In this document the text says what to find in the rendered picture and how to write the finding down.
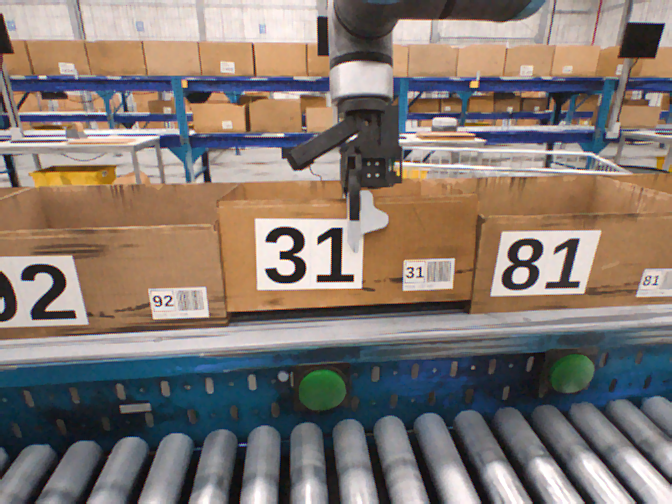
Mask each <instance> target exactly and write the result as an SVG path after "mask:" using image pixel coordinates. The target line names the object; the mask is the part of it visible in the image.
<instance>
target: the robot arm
mask: <svg viewBox="0 0 672 504"><path fill-rule="evenodd" d="M547 1H548V0H326V3H327V9H328V31H329V70H330V102H331V104H332V106H333V107H337V109H338V118H340V119H343V120H342V121H341V122H339V123H337V124H336V125H333V126H331V127H330V128H328V129H326V131H325V132H323V133H321V134H319V135H317V136H316V137H314V138H312V139H311V140H309V141H306V142H305V144H303V142H301V144H299V145H296V146H295V147H293V148H292V149H290V150H289V151H288V152H289V153H287V155H286V159H287V162H288V163H289V165H290V167H291V168H292V171H300V172H301V171H303V170H306V168H309V167H310V166H311V165H312V164H313V163H315V162H314V160H316V159H318V158H319V157H322V156H324V154H325V153H327V152H328V151H330V150H332V149H333V148H336V147H338V146H339V145H341V144H343V143H344V141H346V140H347V139H350V138H352V137H353V136H355V135H357V137H355V138H354V139H352V140H350V141H348V143H346V144H344V145H343V146H342V147H341V148H340V150H339V153H340V154H341V158H340V180H341V187H342V198H347V243H348V244H349V246H350V248H352V250H353V251H354V253H358V248H359V235H361V234H364V233H368V232H371V231H375V230H378V229H382V228H385V227H386V226H387V223H388V216H387V214H386V213H384V212H382V211H378V209H376V208H375V207H374V205H373V195H372V193H371V192H370V191H368V190H360V188H367V189H381V188H384V187H394V184H401V183H402V146H399V105H387V104H390V103H391V102H392V101H393V29H394V27H395V26H396V24H397V22H398V20H400V19H401V20H470V21H492V22H494V23H504V22H508V21H520V20H525V19H527V18H529V17H531V16H532V15H535V14H536V12H537V11H538V10H539V9H540V8H541V7H542V6H543V5H544V4H545V2H547ZM365 121H366V122H367V123H368V126H366V122H365ZM394 156H399V176H397V171H394V166H395V159H394Z"/></svg>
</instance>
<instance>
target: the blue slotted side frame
mask: <svg viewBox="0 0 672 504"><path fill-rule="evenodd" d="M592 346H597V347H598V348H599V350H598V355H597V358H596V362H595V365H593V367H595V372H593V376H592V379H591V380H590V382H589V385H588V388H587V389H585V391H580V390H579V392H578V393H577V394H574V393H568V394H564V393H548V394H543V396H541V397H539V392H538V388H539V383H540V378H541V374H542V369H543V364H544V360H545V354H546V351H547V350H550V349H558V348H575V347H592ZM639 350H643V354H642V357H640V360H639V362H638V363H635V360H636V357H637V354H638V351H639ZM603 352H608V354H607V358H605V361H604V364H603V366H599V364H600V360H601V357H602V354H603ZM656 355H658V356H657V357H656ZM671 356H672V325H671V326H654V328H635V329H616V330H599V331H580V332H563V333H544V334H525V335H508V336H489V337H472V338H453V339H435V340H418V341H399V342H382V343H364V344H345V345H328V346H310V347H291V348H274V349H256V350H251V351H238V352H220V353H201V354H184V355H165V356H148V358H129V359H111V360H93V361H75V362H56V363H39V364H20V366H3V367H0V447H1V448H3V449H5V453H6V454H8V456H9V457H10V459H11V465H12V464H13V463H14V461H15V460H16V459H17V457H18V456H19V455H20V452H21V451H22V450H24V449H25V448H27V447H29V446H31V445H45V444H47V445H51V448H52V449H54V450H55V451H56V454H57V457H58V459H57V463H56V466H55V468H54V469H53V471H52V473H51V474H50V476H48V477H51V478H52V475H53V473H54V472H55V470H56V469H57V467H58V465H59V463H60V461H61V460H62V458H64V456H65V455H66V453H67V450H68V449H69V447H70V446H72V445H73V444H74V443H77V442H81V441H94V442H95V443H96V444H97V445H99V446H101V447H102V448H103V450H104V459H103V461H102V463H101V466H99V468H98V470H97V472H96V473H102V471H103V469H104V467H105V464H106V462H107V460H108V458H109V456H110V454H111V451H113V449H114V447H115V445H116V444H117V443H118V442H119V440H121V439H122V438H126V437H139V438H141V439H143V440H144V441H145V443H146V444H147V445H149V448H150V453H149V457H147V460H146V462H145V465H144V469H151V468H152V464H153V461H154V459H155V456H156V452H157V450H158V447H159V444H161V441H162V440H163V439H164V438H165V437H166V436H168V435H170V434H183V435H187V436H188V437H190V438H191V439H192V441H193V444H194V450H193V454H192V458H191V462H190V465H192V464H199V462H200V458H201V453H202V449H203V444H204V440H205V438H206V437H207V436H209V435H210V433H211V432H212V431H215V430H219V429H224V430H228V431H231V432H232V433H234V434H235V436H236V437H237V440H238V448H237V455H236V461H243V460H245V454H247V445H248V438H249V434H250V433H251V432H252V431H253V430H254V429H255V428H257V427H262V426H268V427H273V428H275V429H276V430H277V431H278V432H279V434H280V439H281V440H280V457H281V456H290V436H291V433H292V430H293V429H294V428H295V427H297V426H299V424H301V423H304V422H312V423H315V424H317V425H318V427H319V428H320V429H321V431H323V439H324V451H325V453H332V452H334V447H333V439H332V431H333V428H334V427H336V424H337V423H339V422H340V421H342V420H346V419H353V420H356V421H358V422H359V423H360V424H362V426H363V428H364V432H365V438H366V442H367V447H368V450H370V449H377V444H376V440H375V435H373V427H375V424H376V422H377V421H378V420H379V419H381V418H383V417H388V416H393V417H397V418H398V419H401V420H402V422H403V423H404V427H405V430H406V433H407V437H408V440H409V443H410V445H419V444H418V441H417V438H416V434H415V432H414V423H415V421H416V419H417V418H418V417H420V416H421V415H423V414H429V413H433V414H436V415H439V416H440V417H441V418H442V419H443V421H444V424H445V426H446V428H447V430H448V432H450V436H451V438H452V440H453V442H459V440H458V438H457V436H456V434H455V431H454V428H453V421H454V419H455V417H456V416H457V415H458V414H459V413H460V412H464V411H476V412H478V413H479V414H480V415H481V416H482V417H483V419H484V422H485V424H487V425H488V427H489V429H490V430H491V433H492V435H493V437H494V438H495V439H498V438H499V436H497V434H496V433H495V430H494V428H493V427H492V417H493V415H494V414H495V413H496V412H497V410H498V409H504V408H514V409H516V410H518V411H519V412H520V414H521V415H523V416H524V419H525V420H526V422H527V423H528V424H529V426H530V427H531V430H532V431H534V432H535V434H536V435H538V434H537V433H536V431H535V430H534V427H532V426H531V424H530V421H529V418H530V414H531V412H532V411H533V410H535V408H536V406H543V405H551V406H553V407H555V408H556V409H557V410H559V411H560V412H561V413H562V414H563V417H564V418H565V419H566V420H567V418H566V416H567V412H568V410H570V409H571V405H572V404H575V402H576V404H578V402H581V403H583V401H587V403H590V404H593V405H594V406H595V407H596V408H597V409H598V410H599V411H600V412H601V413H602V415H603V410H605V408H606V407H607V404H606V403H607V402H608V400H612V402H613V400H617V399H626V400H629V402H631V403H632V404H633V405H634V406H635V407H636V408H637V409H638V410H639V408H641V406H642V399H643V398H645V397H647V398H650V397H654V396H661V397H663V398H666V399H668V400H669V402H670V403H671V404H672V361H670V358H671ZM530 357H533V362H532V367H531V370H530V371H526V368H527V363H528V359H529V358H530ZM621 357H623V358H622V359H620V358H621ZM494 359H495V360H496V362H495V368H494V372H493V373H488V368H489V362H491V360H494ZM338 361H348V362H350V363H351V385H350V406H347V407H344V408H332V409H329V410H324V411H318V412H313V410H301V411H297V410H295V409H294V408H293V407H294V400H293V386H292V385H291V379H290V373H291V372H292V367H293V366H295V364H304V363H321V362H338ZM452 362H458V364H457V371H456V375H454V376H450V368H451V363H452ZM414 364H418V365H419V368H418V376H417V378H411V371H412V366H413V365H414ZM510 364H512V365H511V366H509V365H510ZM472 366H474V368H471V367H472ZM373 367H379V379H378V380H377V381H373V380H372V368H373ZM434 368H436V370H435V371H433V369H434ZM283 370H285V371H287V372H288V373H289V376H288V380H287V381H284V382H283V381H280V380H279V378H278V373H279V372H280V371H283ZM394 371H397V372H396V373H393V372H394ZM355 373H357V375H356V376H354V374H355ZM250 374H253V375H256V377H255V383H257V387H255V389H253V390H252V389H250V387H249V378H248V377H249V376H250ZM648 377H651V378H650V381H649V384H648V386H647V389H645V390H643V387H644V384H645V382H646V379H647V378H648ZM206 378H211V379H212V382H213V390H214V391H213V392H208V391H207V386H205V384H206ZM273 379H274V380H275V382H272V380H273ZM614 379H616V381H617V382H615V385H614V388H613V391H611V392H609V388H610V385H611V382H612V380H614ZM164 380H165V381H167V382H168V387H170V393H171V394H170V395H167V396H165V394H164V393H163V389H162V384H161V381H164ZM663 381H664V382H663ZM229 382H233V383H234V384H229ZM662 382H663V383H662ZM630 383H631V384H630ZM117 384H120V385H123V387H124V391H125V396H126V398H125V399H121V398H119V397H118V392H117V388H116V385H117ZM629 384H630V385H629ZM596 385H597V386H596ZM186 386H189V387H190V388H186ZM506 386H509V390H508V396H507V398H506V399H502V398H503V391H504V388H505V387H506ZM595 386H596V387H595ZM70 387H75V388H77V390H78V394H79V398H80V401H79V402H77V401H75V400H73V398H72V395H71V392H70ZM141 389H146V391H142V390H141ZM468 389H472V395H471V400H470V401H469V402H466V394H467V390H468ZM523 390H526V391H525V392H522V391H523ZM23 391H29V392H30V394H31V397H32V399H33V402H34V405H32V406H31V405H28V402H27V400H26V397H24V394H23ZM96 391H99V393H100V395H97V394H96ZM432 391H434V392H435V395H434V403H433V404H428V402H429V393H430V392H432ZM486 393H489V394H487V395H485V394H486ZM392 394H396V395H397V398H396V406H395V407H391V406H390V405H391V395H392ZM49 395H53V396H54V397H51V396H49ZM449 395H451V396H452V397H448V396H449ZM353 397H358V408H357V409H356V410H353V409H352V398H353ZM3 398H6V399H7V400H4V399H3ZM411 398H415V399H413V401H411ZM373 400H376V403H372V401H373ZM273 403H277V404H278V407H279V415H278V416H273V411H272V404H273ZM231 406H237V408H238V418H237V419H233V418H231V412H230V407H231ZM254 409H255V410H258V411H255V413H254V411H253V410H254ZM189 410H194V411H196V416H197V422H196V423H191V422H190V417H189V412H188V411H189ZM148 412H150V413H152V416H153V421H154V425H153V426H150V425H148V422H146V416H145V413H148ZM213 413H214V414H215V415H212V414H213ZM103 415H105V416H107V418H108V420H109V424H110V430H106V428H105V427H104V424H103V421H102V416H103ZM169 416H173V417H174V418H169ZM58 419H60V420H62V421H64V423H65V426H66V430H67V433H62V432H60V430H59V426H58V423H57V420H58ZM126 420H129V421H130V422H127V421H126ZM13 422H15V423H17V424H18V426H19V429H20V432H21V435H22V436H17V435H16V434H15V432H14V429H13V425H12V423H13ZM82 423H85V424H86V425H83V424H82ZM38 426H40V428H41V429H38Z"/></svg>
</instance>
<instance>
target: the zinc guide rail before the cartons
mask: <svg viewBox="0 0 672 504"><path fill-rule="evenodd" d="M671 325H672V304H668V305H647V306H627V307H608V308H587V309H567V310H547V311H526V312H507V313H487V314H466V315H447V316H427V317H407V318H387V319H368V320H347V321H328V322H309V323H288V324H269V325H268V326H249V327H229V328H209V329H189V330H169V331H149V333H129V334H109V335H89V336H69V337H49V338H29V339H9V341H0V367H3V366H20V364H39V363H56V362H75V361H93V360H111V359H129V358H148V356H165V355H184V354H201V353H220V352H238V351H251V350H256V349H274V348H291V347H310V346H328V345H345V344H364V343H382V342H399V341H418V340H435V339H453V338H472V337H489V336H508V335H525V334H544V333H563V332H580V331H599V330H616V329H635V328H654V326H671Z"/></svg>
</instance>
